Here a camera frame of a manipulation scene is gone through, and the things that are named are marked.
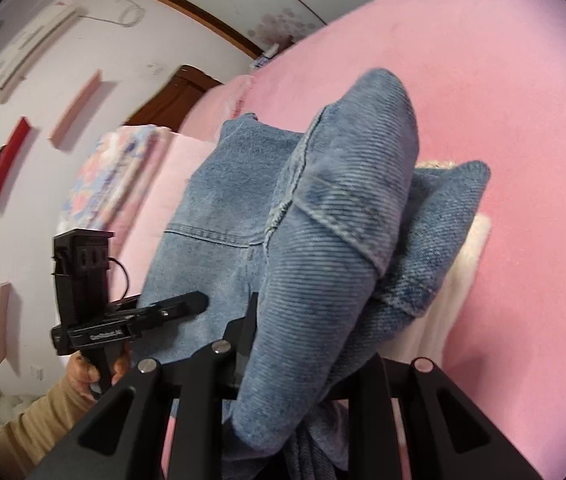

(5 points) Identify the person's left hand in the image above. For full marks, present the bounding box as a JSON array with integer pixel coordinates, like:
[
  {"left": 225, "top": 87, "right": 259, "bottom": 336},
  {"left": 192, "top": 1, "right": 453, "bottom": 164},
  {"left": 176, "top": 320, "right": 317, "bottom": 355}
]
[{"left": 66, "top": 342, "right": 131, "bottom": 401}]

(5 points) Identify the dark wooden headboard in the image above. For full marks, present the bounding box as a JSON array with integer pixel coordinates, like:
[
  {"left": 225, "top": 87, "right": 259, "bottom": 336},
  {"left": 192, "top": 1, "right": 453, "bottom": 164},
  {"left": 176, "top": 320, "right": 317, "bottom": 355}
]
[{"left": 123, "top": 64, "right": 224, "bottom": 133}]

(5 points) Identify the small white box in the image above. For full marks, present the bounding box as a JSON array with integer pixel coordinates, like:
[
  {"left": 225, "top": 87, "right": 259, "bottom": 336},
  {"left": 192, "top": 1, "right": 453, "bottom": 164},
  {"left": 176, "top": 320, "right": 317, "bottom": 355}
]
[{"left": 253, "top": 42, "right": 284, "bottom": 68}]

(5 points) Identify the pink quilt with orange print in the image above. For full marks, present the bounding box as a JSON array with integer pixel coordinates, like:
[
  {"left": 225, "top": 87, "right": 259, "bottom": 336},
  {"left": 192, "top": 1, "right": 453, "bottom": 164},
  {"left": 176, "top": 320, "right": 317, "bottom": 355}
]
[{"left": 113, "top": 132, "right": 219, "bottom": 261}]

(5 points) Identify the folded white towel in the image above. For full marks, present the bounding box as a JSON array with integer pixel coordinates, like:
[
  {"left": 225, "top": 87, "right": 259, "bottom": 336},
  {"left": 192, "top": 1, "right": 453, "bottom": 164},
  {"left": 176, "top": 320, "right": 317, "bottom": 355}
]
[{"left": 388, "top": 160, "right": 494, "bottom": 366}]

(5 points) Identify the pink bed cover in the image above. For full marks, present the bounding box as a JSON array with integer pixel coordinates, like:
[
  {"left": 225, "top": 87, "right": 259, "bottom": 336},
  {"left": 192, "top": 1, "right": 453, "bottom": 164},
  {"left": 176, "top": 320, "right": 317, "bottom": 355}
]
[{"left": 178, "top": 0, "right": 566, "bottom": 480}]

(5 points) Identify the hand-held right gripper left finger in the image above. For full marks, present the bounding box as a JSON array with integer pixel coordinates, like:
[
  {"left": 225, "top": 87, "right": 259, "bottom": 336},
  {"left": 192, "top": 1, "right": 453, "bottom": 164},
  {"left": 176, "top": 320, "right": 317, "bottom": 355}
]
[{"left": 26, "top": 292, "right": 260, "bottom": 480}]

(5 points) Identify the pink wall shelf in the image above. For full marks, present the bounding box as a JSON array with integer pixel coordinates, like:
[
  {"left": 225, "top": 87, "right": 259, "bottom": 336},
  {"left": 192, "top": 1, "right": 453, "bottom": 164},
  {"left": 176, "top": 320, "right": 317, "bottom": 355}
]
[
  {"left": 49, "top": 69, "right": 105, "bottom": 150},
  {"left": 0, "top": 281, "right": 13, "bottom": 367}
]

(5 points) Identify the white wall air conditioner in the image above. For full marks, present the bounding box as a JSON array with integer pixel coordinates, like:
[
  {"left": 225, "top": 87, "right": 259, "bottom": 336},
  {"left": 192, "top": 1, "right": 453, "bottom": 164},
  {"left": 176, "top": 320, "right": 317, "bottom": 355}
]
[{"left": 0, "top": 0, "right": 89, "bottom": 106}]

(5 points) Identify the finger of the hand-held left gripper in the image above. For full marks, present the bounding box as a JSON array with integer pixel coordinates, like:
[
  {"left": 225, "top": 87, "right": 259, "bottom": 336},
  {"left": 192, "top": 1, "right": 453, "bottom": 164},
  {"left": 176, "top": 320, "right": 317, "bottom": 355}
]
[{"left": 130, "top": 291, "right": 209, "bottom": 328}]

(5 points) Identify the blue denim jacket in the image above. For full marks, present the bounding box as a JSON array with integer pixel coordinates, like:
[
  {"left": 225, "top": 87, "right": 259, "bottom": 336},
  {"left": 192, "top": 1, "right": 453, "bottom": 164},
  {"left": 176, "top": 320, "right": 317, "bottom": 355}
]
[{"left": 138, "top": 67, "right": 492, "bottom": 480}]

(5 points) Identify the red wall shelf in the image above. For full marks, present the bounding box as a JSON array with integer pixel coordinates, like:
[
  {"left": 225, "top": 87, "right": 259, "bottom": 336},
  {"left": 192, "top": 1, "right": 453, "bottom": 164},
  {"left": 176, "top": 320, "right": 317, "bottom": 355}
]
[{"left": 0, "top": 116, "right": 34, "bottom": 207}]

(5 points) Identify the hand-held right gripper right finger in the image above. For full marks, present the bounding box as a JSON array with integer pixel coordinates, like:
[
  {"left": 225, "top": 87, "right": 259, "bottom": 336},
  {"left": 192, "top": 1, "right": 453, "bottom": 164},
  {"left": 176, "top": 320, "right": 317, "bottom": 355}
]
[{"left": 348, "top": 355, "right": 546, "bottom": 480}]

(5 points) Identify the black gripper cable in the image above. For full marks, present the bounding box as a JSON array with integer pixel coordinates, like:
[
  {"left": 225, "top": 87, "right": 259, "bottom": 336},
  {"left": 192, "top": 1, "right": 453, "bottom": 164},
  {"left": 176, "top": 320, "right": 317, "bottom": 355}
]
[{"left": 107, "top": 257, "right": 131, "bottom": 306}]

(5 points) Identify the floral folded quilt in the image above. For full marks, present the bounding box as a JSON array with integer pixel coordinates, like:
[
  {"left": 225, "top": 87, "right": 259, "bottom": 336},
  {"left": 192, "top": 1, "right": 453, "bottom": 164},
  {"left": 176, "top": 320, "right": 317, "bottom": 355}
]
[{"left": 58, "top": 125, "right": 171, "bottom": 241}]

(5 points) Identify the person's left forearm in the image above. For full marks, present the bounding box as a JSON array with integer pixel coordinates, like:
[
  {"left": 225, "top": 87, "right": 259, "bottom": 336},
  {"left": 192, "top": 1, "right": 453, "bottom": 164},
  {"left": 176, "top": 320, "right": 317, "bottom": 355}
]
[{"left": 0, "top": 380, "right": 96, "bottom": 478}]

